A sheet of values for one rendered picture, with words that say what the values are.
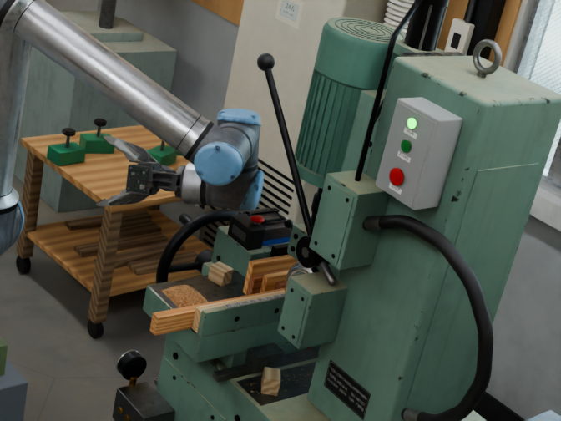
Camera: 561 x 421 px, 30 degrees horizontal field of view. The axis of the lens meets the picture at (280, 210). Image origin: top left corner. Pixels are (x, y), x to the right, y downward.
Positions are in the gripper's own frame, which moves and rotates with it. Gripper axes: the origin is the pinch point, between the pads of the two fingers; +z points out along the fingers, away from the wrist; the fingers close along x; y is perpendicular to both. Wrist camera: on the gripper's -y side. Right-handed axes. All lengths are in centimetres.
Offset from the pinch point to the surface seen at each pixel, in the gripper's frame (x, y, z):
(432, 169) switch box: -11, 53, -73
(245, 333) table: 27, 20, -40
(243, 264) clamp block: 16.3, 0.4, -34.7
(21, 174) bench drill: 22, -213, 105
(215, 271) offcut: 17.8, 7.1, -30.1
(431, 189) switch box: -8, 51, -73
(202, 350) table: 30, 26, -33
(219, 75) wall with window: -30, -224, 24
